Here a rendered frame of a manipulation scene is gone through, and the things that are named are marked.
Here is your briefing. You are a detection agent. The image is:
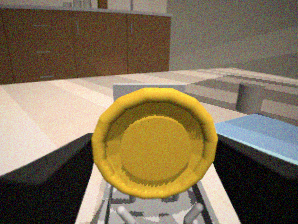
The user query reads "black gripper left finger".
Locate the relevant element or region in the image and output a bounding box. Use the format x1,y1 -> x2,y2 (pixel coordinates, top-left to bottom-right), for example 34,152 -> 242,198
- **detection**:
0,133 -> 94,224

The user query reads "yellow plate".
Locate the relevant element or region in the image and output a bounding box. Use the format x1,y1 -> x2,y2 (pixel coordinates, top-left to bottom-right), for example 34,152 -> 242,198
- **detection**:
92,88 -> 218,199

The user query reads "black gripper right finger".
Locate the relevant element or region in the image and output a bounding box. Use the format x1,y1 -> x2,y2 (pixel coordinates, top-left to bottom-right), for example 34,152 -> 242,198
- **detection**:
213,133 -> 298,224

